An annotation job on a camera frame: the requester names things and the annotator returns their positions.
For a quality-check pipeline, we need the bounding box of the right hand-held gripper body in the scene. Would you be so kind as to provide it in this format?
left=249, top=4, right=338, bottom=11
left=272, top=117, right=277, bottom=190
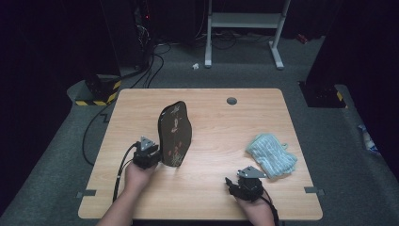
left=230, top=165, right=268, bottom=202

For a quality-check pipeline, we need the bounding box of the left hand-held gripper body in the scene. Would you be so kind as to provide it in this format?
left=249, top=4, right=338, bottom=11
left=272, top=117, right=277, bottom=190
left=132, top=135, right=159, bottom=170

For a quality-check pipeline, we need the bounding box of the blue striped towel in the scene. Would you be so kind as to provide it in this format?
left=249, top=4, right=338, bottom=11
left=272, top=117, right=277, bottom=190
left=245, top=133, right=298, bottom=180

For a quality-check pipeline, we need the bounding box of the person's left hand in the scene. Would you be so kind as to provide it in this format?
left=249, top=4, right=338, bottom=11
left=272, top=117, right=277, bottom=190
left=124, top=161, right=158, bottom=196

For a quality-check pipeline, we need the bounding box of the person's right hand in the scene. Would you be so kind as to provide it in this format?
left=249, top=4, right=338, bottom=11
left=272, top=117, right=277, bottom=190
left=234, top=193, right=277, bottom=226

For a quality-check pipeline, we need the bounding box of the grey tape strip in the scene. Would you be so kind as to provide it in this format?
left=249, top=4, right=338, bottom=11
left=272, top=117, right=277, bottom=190
left=304, top=186, right=326, bottom=197
left=75, top=189, right=98, bottom=200

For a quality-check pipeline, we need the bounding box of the black base with striped tape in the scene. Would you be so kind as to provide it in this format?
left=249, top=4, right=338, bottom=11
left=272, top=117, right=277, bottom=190
left=299, top=80, right=348, bottom=109
left=74, top=73, right=122, bottom=107

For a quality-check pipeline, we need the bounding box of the dark equipment rack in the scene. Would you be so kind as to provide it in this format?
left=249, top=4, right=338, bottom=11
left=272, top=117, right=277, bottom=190
left=100, top=0, right=157, bottom=72

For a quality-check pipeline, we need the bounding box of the blue white packet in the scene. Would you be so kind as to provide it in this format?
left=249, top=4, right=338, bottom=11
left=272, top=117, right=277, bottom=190
left=357, top=123, right=384, bottom=156

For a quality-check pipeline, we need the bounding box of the small red object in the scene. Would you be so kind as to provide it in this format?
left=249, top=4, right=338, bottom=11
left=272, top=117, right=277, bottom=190
left=295, top=33, right=311, bottom=45

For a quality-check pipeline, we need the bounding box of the white metal stand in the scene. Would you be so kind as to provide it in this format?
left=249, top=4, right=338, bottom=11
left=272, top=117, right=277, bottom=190
left=204, top=0, right=292, bottom=71

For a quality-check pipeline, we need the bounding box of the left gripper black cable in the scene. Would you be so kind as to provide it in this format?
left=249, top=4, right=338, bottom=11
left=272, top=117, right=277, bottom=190
left=111, top=141, right=141, bottom=203

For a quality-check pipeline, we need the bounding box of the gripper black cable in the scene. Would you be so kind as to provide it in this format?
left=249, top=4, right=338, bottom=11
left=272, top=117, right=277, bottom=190
left=111, top=141, right=141, bottom=203
left=259, top=187, right=280, bottom=226

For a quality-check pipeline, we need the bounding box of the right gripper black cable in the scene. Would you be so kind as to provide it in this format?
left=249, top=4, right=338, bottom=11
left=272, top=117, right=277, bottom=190
left=259, top=187, right=280, bottom=226

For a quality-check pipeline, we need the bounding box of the black floor cable tangle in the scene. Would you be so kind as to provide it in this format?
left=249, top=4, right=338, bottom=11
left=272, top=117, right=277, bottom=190
left=194, top=28, right=272, bottom=51

